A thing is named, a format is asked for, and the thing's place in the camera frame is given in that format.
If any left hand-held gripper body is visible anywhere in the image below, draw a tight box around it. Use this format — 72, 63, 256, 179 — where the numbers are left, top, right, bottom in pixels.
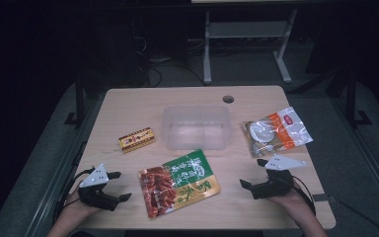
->
77, 163, 122, 212

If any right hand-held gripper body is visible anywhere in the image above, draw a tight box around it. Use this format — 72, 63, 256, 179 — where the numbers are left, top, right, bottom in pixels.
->
250, 154, 308, 200

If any orange white snack pouch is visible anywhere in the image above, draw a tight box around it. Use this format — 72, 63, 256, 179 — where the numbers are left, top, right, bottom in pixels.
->
242, 106, 314, 158

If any green red snack packet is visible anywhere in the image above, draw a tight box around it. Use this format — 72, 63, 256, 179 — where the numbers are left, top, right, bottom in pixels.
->
138, 148, 221, 219

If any clear plastic container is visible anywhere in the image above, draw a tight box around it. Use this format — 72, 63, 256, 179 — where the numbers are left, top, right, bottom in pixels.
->
162, 104, 232, 152

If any person's right hand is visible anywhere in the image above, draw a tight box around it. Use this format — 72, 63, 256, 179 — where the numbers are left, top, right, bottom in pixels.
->
267, 188, 308, 216

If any person's left hand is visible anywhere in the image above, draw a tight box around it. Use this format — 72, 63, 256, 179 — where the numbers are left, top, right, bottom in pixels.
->
63, 189, 104, 219

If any grey tape piece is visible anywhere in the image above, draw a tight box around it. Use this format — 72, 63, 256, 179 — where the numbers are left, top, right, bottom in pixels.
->
311, 194, 339, 203

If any black metal stand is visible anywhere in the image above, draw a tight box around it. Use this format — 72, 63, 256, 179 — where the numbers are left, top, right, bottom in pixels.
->
344, 68, 373, 128
63, 72, 87, 128

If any right hand-held gripper cable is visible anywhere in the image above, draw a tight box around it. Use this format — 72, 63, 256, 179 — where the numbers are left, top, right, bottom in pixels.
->
289, 177, 318, 217

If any hand-held gripper cable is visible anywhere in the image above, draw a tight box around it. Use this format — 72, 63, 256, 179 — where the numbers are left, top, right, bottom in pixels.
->
289, 177, 318, 217
52, 167, 95, 225

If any left hand-held gripper cable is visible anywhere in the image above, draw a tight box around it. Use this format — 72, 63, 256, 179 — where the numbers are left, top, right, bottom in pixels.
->
52, 167, 95, 225

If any thin black cable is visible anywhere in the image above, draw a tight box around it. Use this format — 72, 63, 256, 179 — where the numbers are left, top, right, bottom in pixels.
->
336, 197, 379, 237
146, 58, 209, 89

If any white metal stand frame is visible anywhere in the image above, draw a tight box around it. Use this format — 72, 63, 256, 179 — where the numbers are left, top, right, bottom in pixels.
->
202, 9, 299, 85

